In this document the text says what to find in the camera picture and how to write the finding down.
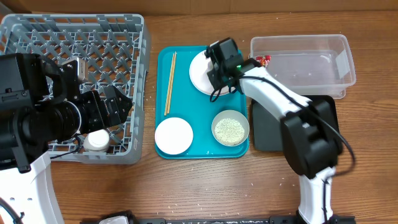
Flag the white paper cup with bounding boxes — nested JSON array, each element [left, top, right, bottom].
[[83, 129, 110, 152]]

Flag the large white plate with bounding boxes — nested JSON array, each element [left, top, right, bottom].
[[188, 49, 233, 96]]

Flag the red snack wrapper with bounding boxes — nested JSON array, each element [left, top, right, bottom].
[[256, 55, 271, 68]]

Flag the wooden chopstick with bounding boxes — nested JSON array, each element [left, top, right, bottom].
[[164, 52, 177, 116], [168, 54, 177, 114]]

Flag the grey bowl of rice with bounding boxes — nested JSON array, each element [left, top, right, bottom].
[[211, 110, 249, 147]]

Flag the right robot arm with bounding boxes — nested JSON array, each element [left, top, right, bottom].
[[205, 38, 343, 223]]

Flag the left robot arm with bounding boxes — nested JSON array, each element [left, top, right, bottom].
[[1, 53, 132, 223]]

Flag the teal plastic tray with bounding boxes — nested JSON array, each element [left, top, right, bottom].
[[155, 45, 249, 159]]

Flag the grey dish rack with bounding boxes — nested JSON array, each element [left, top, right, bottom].
[[1, 14, 150, 164]]

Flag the black tray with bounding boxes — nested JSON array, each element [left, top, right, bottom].
[[251, 95, 339, 152]]

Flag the small white plate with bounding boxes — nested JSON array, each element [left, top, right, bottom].
[[155, 117, 193, 156]]

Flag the clear plastic bin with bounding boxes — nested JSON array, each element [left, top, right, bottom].
[[250, 34, 356, 99]]

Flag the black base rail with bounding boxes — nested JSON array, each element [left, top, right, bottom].
[[80, 210, 355, 224]]

